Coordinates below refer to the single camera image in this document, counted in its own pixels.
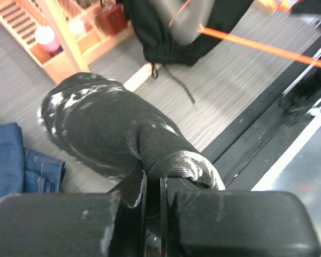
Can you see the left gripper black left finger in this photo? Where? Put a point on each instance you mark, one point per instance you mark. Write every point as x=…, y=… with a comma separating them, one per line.
x=76, y=224

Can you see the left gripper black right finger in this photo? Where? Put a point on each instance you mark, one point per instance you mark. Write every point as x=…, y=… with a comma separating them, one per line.
x=205, y=222

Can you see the blue denim trousers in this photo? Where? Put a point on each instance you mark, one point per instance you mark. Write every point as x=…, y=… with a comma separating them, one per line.
x=24, y=170

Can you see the black white-speckled trousers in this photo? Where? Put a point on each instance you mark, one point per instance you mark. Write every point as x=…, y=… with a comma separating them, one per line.
x=112, y=130

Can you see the orange plastic hanger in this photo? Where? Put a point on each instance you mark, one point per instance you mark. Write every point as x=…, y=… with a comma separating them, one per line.
x=260, y=46

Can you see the grey plastic hanger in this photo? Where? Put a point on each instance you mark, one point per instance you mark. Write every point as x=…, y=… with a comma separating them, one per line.
x=183, y=19

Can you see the plain black garment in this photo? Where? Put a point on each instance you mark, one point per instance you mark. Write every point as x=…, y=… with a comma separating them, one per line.
x=159, y=47

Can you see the wooden clothes rack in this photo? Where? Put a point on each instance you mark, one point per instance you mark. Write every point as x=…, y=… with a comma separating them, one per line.
x=77, y=54

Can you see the pink capped bottle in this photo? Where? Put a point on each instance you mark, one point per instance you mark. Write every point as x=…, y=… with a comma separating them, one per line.
x=47, y=39

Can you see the red box in organiser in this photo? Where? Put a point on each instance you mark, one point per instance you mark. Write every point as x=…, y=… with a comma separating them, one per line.
x=111, y=18

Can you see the orange desk organiser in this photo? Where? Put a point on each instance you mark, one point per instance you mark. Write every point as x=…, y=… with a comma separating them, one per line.
x=25, y=21

